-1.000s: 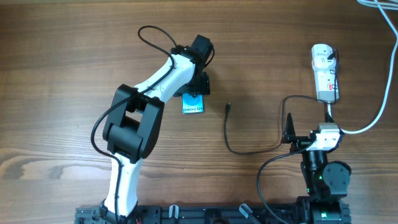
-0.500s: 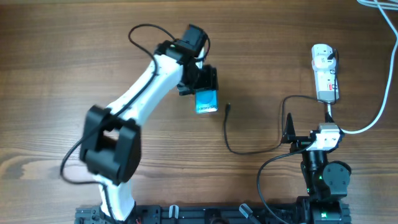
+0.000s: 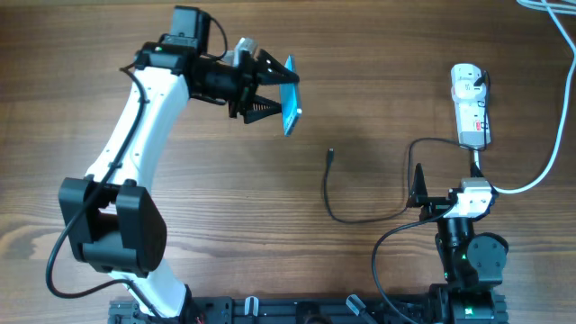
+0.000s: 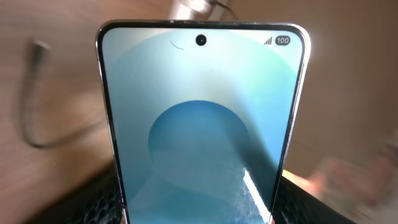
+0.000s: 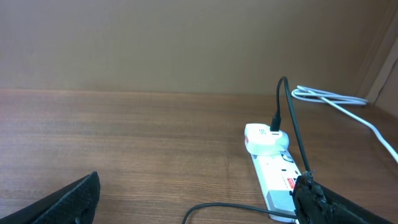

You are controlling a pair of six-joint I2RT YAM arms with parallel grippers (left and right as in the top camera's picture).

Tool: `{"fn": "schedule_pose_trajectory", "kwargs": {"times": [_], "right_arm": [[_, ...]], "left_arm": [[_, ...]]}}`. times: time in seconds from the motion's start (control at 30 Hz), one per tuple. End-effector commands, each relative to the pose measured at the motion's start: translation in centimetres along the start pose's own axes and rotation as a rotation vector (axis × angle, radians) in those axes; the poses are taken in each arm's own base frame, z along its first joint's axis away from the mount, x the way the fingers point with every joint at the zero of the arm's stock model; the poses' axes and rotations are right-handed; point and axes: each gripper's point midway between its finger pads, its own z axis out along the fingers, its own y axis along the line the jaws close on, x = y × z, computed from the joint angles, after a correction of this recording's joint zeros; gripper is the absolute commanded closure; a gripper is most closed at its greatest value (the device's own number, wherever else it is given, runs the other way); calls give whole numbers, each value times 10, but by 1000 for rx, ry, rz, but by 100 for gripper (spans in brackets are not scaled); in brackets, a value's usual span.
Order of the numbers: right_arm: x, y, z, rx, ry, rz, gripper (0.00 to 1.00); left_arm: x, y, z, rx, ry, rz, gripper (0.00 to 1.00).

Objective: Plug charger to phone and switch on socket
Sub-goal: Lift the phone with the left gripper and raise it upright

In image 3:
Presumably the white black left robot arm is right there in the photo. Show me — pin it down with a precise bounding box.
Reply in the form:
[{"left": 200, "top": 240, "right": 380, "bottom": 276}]
[{"left": 58, "top": 5, "right": 302, "bottom": 323}]

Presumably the black USB charger cable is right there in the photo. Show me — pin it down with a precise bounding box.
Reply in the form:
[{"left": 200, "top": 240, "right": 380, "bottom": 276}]
[{"left": 322, "top": 70, "right": 491, "bottom": 225}]

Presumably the blue Galaxy smartphone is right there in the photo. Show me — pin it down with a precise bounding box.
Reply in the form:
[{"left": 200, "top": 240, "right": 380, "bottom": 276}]
[{"left": 279, "top": 54, "right": 303, "bottom": 138}]

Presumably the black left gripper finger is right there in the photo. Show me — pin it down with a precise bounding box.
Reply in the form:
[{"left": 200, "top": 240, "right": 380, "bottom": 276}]
[
  {"left": 242, "top": 95, "right": 282, "bottom": 124},
  {"left": 256, "top": 49, "right": 300, "bottom": 86}
]

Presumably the white power strip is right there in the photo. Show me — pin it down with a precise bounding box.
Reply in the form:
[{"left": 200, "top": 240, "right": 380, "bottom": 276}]
[{"left": 451, "top": 63, "right": 491, "bottom": 151}]

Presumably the white USB charger plug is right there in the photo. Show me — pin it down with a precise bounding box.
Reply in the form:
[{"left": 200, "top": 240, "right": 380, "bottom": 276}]
[{"left": 451, "top": 79, "right": 487, "bottom": 104}]

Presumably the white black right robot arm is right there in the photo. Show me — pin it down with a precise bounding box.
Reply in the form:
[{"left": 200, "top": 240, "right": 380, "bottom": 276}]
[{"left": 406, "top": 164, "right": 509, "bottom": 323}]

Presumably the white power strip cord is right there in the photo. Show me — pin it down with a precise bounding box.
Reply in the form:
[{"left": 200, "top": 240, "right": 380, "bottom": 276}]
[{"left": 472, "top": 0, "right": 576, "bottom": 195}]

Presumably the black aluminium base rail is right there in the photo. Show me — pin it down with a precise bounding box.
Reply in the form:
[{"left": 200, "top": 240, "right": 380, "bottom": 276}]
[{"left": 107, "top": 294, "right": 509, "bottom": 324}]

